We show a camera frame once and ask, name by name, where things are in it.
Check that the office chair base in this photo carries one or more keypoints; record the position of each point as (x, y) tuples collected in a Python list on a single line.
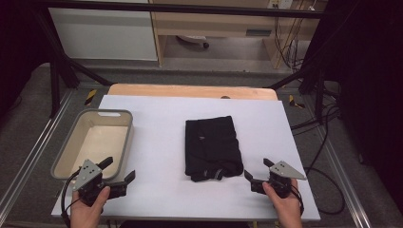
[(193, 38)]

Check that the grey plastic basket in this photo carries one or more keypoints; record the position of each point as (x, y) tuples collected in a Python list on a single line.
[(98, 139)]

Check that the person's left hand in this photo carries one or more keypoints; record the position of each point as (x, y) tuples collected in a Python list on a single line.
[(85, 215)]

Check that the yellow black tape strip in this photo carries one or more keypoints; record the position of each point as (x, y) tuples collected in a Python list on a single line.
[(90, 97), (295, 103)]

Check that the person's right hand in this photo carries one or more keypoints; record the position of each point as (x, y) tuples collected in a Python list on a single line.
[(288, 212)]

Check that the white power strip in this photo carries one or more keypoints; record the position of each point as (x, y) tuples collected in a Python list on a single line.
[(280, 3)]

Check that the aluminium floor rail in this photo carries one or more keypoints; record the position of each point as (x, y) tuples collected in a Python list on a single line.
[(345, 183), (28, 158)]

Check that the black curtain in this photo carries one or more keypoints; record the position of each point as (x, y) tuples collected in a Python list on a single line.
[(15, 47), (370, 95)]

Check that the white table sheet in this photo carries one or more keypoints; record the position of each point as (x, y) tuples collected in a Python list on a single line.
[(158, 152)]

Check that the white cabinet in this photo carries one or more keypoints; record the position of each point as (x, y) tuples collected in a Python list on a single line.
[(104, 34)]

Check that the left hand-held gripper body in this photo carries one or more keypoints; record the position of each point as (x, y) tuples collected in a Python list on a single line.
[(88, 177)]

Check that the black horizontal frame bar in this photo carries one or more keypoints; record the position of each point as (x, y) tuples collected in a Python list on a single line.
[(190, 8)]

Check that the light wooden desk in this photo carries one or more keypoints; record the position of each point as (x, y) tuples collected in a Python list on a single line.
[(215, 27)]

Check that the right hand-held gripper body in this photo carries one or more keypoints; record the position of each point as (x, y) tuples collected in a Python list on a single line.
[(282, 180)]

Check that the black shorts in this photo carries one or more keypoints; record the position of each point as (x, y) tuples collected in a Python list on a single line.
[(212, 145)]

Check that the black metal stand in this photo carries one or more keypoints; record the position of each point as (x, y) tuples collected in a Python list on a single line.
[(55, 85), (318, 91)]

